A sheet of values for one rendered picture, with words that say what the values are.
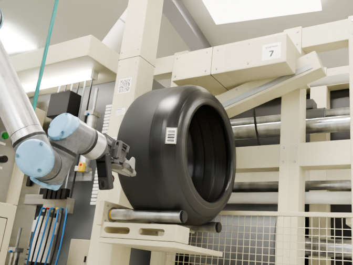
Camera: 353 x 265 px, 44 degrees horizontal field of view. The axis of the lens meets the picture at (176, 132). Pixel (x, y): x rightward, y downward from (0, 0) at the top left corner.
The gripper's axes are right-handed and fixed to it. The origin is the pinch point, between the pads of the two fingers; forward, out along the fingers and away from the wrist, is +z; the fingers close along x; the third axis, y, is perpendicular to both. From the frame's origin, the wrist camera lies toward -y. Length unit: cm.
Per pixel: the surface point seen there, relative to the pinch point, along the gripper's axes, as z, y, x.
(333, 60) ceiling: 398, 315, 34
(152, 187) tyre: 11.6, -0.5, -0.9
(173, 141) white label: 4.7, 14.6, -11.2
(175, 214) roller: 18.3, -8.3, -8.2
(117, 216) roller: 18.7, -9.8, 19.0
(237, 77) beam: 50, 69, -9
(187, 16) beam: 218, 285, 157
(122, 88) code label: 19, 51, 34
